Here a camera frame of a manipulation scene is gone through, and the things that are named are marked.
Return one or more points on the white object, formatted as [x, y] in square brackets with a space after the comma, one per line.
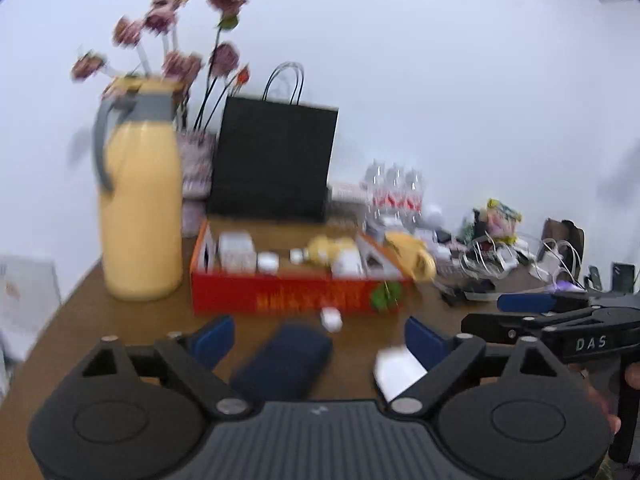
[400, 372]

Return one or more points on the flat white carton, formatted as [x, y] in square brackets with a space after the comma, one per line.
[349, 192]

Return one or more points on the navy zip pouch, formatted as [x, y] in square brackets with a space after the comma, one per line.
[282, 360]

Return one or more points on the dark brown pouch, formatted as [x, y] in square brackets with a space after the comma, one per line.
[565, 237]

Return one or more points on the dried pink flowers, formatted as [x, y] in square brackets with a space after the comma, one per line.
[175, 25]

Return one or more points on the black paper bag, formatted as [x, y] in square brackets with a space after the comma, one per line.
[272, 160]

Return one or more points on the black phone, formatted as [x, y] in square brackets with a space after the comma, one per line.
[622, 276]

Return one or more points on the person's right hand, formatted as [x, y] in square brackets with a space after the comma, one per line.
[602, 400]

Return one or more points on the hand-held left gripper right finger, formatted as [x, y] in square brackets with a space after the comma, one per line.
[422, 344]

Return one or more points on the patterned purple vase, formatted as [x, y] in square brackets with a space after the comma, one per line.
[197, 180]

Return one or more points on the red cardboard box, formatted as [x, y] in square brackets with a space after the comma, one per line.
[300, 295]

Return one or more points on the white round speaker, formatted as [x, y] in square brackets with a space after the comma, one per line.
[433, 217]

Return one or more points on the colourful snack packet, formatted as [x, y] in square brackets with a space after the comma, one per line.
[500, 215]

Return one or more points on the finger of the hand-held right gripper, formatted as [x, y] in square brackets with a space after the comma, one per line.
[495, 329]
[530, 302]

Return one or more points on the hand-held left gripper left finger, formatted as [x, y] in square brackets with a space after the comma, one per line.
[216, 340]

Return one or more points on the small white box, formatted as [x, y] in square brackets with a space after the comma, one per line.
[236, 252]

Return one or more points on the pale yellow plush item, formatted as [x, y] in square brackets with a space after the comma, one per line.
[330, 249]

